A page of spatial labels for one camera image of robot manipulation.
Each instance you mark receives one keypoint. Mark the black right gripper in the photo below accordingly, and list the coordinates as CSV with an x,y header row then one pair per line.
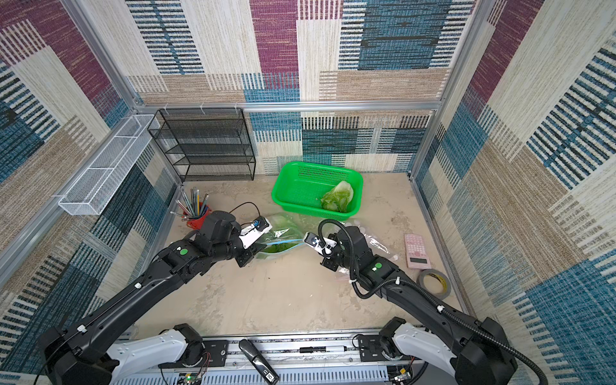
x,y
328,260

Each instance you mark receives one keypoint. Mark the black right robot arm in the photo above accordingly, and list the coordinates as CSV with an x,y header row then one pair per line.
x,y
481,351

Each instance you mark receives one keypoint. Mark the green plastic perforated basket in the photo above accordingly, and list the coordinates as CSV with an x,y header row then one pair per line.
x,y
300,187

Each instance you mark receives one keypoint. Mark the white wire mesh tray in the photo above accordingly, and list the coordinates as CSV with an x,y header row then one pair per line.
x,y
91,193

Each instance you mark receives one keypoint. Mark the black tape roll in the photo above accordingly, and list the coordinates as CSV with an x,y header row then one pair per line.
x,y
435,282

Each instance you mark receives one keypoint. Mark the polka dot zip-top bag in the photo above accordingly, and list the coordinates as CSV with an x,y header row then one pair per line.
x,y
375,245

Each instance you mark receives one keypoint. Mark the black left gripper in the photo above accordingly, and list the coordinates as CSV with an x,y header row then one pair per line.
x,y
251,253

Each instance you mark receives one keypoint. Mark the red metal pencil bucket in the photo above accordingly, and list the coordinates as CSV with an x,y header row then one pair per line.
x,y
197,223

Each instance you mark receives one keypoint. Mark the pink calculator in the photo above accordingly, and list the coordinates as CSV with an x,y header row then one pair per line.
x,y
416,254

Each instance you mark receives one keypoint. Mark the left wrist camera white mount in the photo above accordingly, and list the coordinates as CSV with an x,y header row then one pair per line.
x,y
250,234

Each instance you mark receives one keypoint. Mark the clear blue-zip bag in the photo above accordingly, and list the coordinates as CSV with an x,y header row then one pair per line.
x,y
287,227

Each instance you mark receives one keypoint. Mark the black wire mesh shelf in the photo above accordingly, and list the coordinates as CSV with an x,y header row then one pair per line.
x,y
205,144

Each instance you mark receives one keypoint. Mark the chinese cabbage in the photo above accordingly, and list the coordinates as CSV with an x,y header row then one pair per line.
x,y
339,198

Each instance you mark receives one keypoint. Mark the black handheld device on rail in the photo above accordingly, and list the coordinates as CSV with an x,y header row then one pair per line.
x,y
260,364

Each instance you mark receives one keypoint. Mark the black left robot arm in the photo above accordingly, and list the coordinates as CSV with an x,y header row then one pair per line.
x,y
87,352

